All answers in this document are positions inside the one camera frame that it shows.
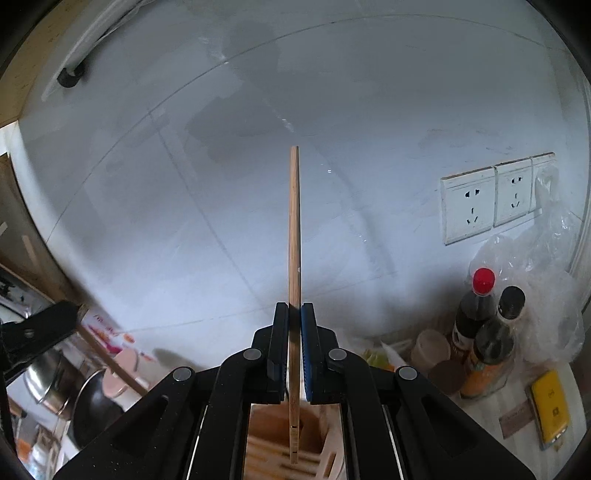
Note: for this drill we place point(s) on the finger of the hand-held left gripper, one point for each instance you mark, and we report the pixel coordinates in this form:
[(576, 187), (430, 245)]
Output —
[(37, 327)]

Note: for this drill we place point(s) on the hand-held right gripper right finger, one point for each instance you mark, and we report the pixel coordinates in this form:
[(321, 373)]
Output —
[(308, 350)]

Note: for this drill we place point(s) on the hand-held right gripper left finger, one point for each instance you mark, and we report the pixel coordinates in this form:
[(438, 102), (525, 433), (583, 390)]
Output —
[(279, 341)]

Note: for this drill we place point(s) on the cream ribbed utensil holder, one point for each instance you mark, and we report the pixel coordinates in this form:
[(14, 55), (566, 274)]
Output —
[(268, 434)]

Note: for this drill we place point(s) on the steel pot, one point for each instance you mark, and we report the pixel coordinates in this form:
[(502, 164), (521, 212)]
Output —
[(46, 383)]

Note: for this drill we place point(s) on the green packet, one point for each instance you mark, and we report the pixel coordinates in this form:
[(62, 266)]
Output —
[(373, 356)]

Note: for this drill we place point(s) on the white packet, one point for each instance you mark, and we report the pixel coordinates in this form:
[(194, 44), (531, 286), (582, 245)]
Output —
[(395, 348)]

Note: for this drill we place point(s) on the pink and white electric kettle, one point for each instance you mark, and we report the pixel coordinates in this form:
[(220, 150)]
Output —
[(124, 369)]

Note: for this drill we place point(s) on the black frying pan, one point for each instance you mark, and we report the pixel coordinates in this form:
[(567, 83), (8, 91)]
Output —
[(92, 410)]

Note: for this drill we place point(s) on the beige lidded jar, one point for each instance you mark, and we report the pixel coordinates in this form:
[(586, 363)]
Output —
[(429, 348)]

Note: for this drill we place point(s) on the dark sauce bottle white label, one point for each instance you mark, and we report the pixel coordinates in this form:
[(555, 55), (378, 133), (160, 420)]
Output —
[(468, 318)]

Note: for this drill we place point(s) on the sauce bottle orange label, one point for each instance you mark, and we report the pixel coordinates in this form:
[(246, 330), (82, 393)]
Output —
[(489, 360)]

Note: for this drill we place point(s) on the brown card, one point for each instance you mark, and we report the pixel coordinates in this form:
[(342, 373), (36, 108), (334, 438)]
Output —
[(517, 417)]

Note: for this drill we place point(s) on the clear plastic bag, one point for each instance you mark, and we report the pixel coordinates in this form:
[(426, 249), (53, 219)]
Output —
[(549, 300)]

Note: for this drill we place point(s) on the yellow power bank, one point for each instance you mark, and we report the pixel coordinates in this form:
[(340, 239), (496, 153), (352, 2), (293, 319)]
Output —
[(551, 410)]

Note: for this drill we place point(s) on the black pipe clip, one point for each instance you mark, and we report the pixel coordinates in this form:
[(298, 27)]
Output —
[(70, 76)]

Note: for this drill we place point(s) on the white pipe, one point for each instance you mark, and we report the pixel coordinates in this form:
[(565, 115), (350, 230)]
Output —
[(97, 39)]

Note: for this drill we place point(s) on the colourful wall sticker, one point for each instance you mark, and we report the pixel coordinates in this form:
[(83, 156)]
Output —
[(111, 332)]

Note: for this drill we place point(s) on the white wall socket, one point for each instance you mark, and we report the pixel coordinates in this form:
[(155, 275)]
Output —
[(544, 177), (468, 205), (513, 191)]

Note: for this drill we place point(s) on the frosted glass shower enclosure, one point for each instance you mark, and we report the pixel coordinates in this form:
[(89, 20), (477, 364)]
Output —
[(582, 207)]

